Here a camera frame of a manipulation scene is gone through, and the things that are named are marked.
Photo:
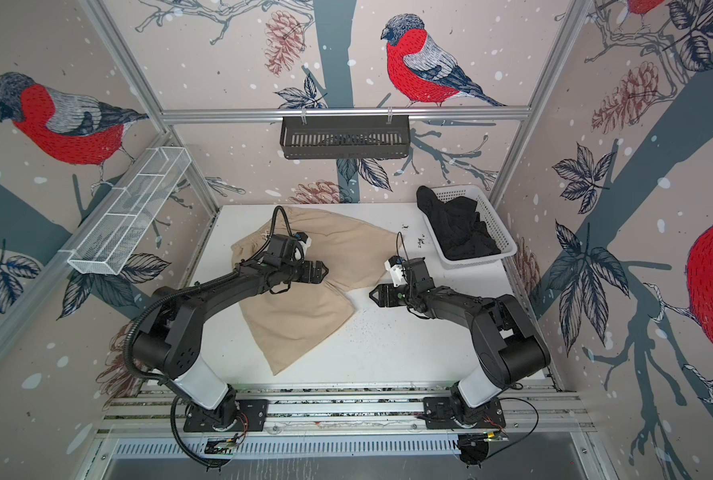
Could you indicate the horizontal aluminium frame bar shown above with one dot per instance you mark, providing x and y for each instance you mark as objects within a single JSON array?
[{"x": 216, "y": 116}]

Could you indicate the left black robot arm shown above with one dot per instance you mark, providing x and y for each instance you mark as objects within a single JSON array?
[{"x": 164, "y": 343}]

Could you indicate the black shorts in basket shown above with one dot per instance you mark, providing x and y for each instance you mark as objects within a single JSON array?
[{"x": 457, "y": 226}]

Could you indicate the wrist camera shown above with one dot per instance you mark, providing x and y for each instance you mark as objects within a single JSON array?
[
  {"x": 303, "y": 239},
  {"x": 395, "y": 268}
]

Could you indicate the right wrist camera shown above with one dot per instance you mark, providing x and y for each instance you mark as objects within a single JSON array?
[{"x": 395, "y": 268}]

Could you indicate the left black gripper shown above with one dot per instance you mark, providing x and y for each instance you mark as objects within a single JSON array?
[{"x": 318, "y": 274}]

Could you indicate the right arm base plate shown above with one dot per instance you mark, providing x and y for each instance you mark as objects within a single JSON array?
[{"x": 452, "y": 413}]

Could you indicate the white wire mesh shelf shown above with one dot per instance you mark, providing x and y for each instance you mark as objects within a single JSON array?
[{"x": 112, "y": 240}]

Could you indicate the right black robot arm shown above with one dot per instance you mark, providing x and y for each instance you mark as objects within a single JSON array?
[{"x": 507, "y": 345}]

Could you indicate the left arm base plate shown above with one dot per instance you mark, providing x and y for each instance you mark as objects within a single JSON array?
[{"x": 242, "y": 415}]

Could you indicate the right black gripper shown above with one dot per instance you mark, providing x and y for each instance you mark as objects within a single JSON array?
[{"x": 383, "y": 298}]

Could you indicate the aluminium mounting rail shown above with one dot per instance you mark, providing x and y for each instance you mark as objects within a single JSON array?
[{"x": 357, "y": 411}]

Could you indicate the white plastic laundry basket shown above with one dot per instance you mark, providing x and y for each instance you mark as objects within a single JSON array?
[{"x": 487, "y": 213}]

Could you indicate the black hanging wire basket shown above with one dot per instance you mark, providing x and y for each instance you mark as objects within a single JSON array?
[{"x": 348, "y": 137}]

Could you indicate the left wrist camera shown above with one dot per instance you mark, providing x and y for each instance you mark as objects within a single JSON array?
[{"x": 303, "y": 239}]

